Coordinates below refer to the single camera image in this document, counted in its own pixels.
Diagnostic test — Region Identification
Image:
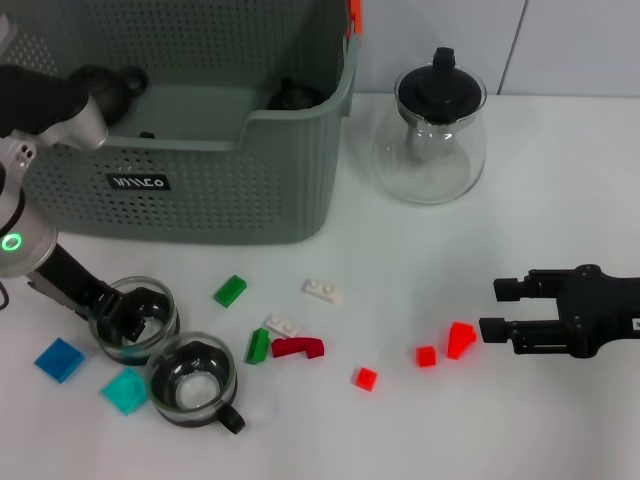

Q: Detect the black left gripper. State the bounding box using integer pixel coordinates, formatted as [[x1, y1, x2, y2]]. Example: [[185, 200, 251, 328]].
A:
[[28, 243, 162, 345]]

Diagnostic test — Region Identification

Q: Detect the white building brick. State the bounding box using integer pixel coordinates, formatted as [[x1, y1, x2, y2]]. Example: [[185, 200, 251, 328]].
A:
[[263, 314, 304, 339], [301, 278, 345, 306]]

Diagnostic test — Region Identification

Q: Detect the glass teapot with black lid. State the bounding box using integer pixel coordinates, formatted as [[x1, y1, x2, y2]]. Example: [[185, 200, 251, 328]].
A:
[[372, 47, 489, 205]]

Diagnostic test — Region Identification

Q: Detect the teal brick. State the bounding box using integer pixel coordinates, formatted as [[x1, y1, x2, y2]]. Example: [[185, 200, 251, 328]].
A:
[[102, 367, 150, 416]]

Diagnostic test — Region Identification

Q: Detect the dark red curved brick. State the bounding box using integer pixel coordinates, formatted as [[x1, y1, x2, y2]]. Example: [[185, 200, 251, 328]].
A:
[[272, 337, 326, 360]]

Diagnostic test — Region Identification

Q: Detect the blue brick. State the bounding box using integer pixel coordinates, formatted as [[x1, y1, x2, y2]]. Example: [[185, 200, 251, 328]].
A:
[[33, 337, 86, 385]]

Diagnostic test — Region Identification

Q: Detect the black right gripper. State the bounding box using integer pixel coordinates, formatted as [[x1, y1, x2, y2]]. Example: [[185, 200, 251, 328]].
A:
[[478, 263, 640, 360]]

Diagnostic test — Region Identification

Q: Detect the green building brick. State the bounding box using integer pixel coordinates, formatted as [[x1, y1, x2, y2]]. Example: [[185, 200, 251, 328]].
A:
[[214, 273, 249, 309], [244, 327, 271, 366]]

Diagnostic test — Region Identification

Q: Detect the red sloped brick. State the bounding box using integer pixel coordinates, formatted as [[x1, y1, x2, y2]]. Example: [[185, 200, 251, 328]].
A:
[[446, 321, 479, 361]]

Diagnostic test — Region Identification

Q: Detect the glass teacup with black base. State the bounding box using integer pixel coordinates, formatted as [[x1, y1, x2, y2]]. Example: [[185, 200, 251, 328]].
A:
[[144, 332, 247, 435], [88, 275, 180, 369], [267, 77, 326, 111]]

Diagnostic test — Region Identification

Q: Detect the orange plastic object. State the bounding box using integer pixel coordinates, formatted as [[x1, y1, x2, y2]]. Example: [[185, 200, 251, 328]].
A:
[[344, 0, 364, 36]]

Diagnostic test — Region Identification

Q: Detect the grey-green perforated storage bin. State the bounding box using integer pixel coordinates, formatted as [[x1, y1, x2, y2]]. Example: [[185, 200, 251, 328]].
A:
[[0, 0, 362, 246]]

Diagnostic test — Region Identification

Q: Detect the dark clay teapot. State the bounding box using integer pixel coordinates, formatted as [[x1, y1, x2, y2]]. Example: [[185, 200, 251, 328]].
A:
[[67, 64, 150, 126]]

